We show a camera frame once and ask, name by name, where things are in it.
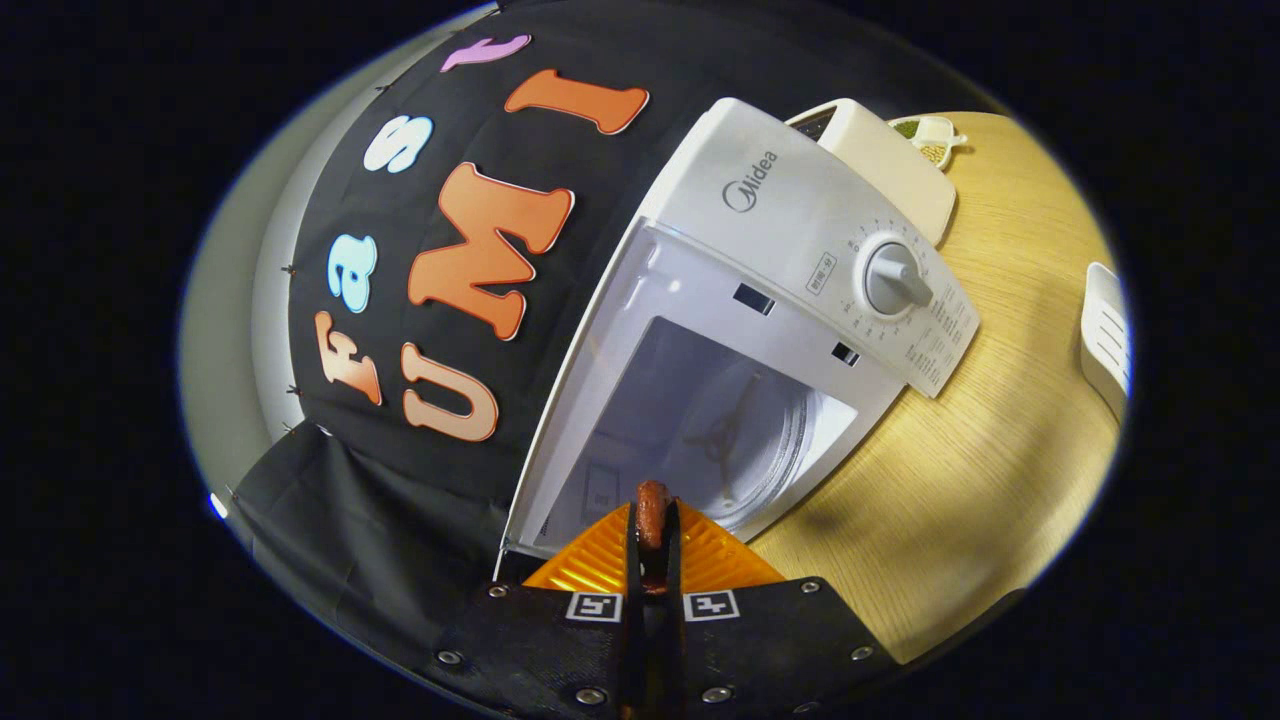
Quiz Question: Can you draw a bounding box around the white toaster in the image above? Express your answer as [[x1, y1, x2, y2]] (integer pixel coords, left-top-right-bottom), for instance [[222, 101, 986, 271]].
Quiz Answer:
[[785, 97, 958, 248]]

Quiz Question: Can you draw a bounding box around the brown sausage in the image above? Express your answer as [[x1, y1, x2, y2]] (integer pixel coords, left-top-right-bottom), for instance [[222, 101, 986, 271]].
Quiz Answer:
[[635, 480, 673, 596]]

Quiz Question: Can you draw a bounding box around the small divided condiment dish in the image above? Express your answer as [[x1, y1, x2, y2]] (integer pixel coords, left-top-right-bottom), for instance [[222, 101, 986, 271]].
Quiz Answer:
[[888, 115, 969, 173]]

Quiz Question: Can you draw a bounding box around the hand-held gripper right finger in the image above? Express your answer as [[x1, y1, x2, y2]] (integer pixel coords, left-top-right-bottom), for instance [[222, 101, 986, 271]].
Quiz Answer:
[[665, 500, 901, 720]]

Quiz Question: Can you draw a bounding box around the white microwave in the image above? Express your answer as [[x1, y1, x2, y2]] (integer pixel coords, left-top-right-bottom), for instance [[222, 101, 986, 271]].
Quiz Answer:
[[493, 97, 981, 583]]

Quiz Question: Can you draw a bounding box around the black backdrop cloth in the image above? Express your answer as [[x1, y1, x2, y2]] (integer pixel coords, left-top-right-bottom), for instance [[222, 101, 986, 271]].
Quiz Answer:
[[228, 0, 1001, 671]]

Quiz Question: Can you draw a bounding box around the white rectangular dish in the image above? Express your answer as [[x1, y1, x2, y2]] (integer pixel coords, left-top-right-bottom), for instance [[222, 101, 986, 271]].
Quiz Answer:
[[1080, 262, 1134, 421]]

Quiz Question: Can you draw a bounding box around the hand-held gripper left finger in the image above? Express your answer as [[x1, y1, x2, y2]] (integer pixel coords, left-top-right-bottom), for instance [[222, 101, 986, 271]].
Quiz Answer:
[[430, 500, 641, 720]]

